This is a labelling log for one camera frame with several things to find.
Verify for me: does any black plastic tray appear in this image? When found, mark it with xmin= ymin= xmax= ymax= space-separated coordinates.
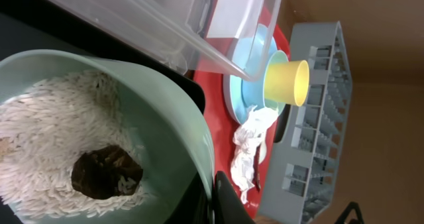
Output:
xmin=0 ymin=0 xmax=213 ymax=224

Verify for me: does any white napkin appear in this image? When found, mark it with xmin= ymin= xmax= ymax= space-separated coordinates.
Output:
xmin=230 ymin=106 xmax=278 ymax=204

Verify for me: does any cooked white rice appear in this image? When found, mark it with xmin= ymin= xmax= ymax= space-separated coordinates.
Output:
xmin=1 ymin=70 xmax=146 ymax=223

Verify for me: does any yellow plastic cup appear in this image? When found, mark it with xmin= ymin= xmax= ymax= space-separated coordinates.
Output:
xmin=264 ymin=60 xmax=309 ymax=107

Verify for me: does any green rice bowl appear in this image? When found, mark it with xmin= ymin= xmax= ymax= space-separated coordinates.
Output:
xmin=1 ymin=50 xmax=214 ymax=223

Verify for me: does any dark brown food lump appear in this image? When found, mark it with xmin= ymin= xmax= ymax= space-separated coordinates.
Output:
xmin=71 ymin=145 xmax=143 ymax=199

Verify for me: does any red snack wrapper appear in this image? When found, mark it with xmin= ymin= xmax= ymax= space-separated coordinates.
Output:
xmin=253 ymin=146 xmax=261 ymax=192

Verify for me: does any white plastic spoon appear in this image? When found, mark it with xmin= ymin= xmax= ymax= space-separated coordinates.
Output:
xmin=258 ymin=141 xmax=267 ymax=164

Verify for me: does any light blue plate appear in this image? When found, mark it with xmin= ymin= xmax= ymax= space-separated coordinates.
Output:
xmin=223 ymin=24 xmax=268 ymax=124

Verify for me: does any red serving tray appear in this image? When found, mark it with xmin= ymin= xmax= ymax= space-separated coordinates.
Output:
xmin=193 ymin=24 xmax=292 ymax=219

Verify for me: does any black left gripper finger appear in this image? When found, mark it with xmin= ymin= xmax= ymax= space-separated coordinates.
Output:
xmin=213 ymin=171 xmax=255 ymax=224

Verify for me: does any clear plastic storage bin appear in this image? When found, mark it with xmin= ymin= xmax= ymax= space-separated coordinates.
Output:
xmin=48 ymin=0 xmax=281 ymax=81

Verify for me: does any grey dishwasher rack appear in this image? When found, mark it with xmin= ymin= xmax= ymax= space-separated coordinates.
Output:
xmin=258 ymin=22 xmax=352 ymax=223

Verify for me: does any small teal bowl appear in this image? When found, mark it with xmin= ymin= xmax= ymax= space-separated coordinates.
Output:
xmin=242 ymin=50 xmax=288 ymax=115

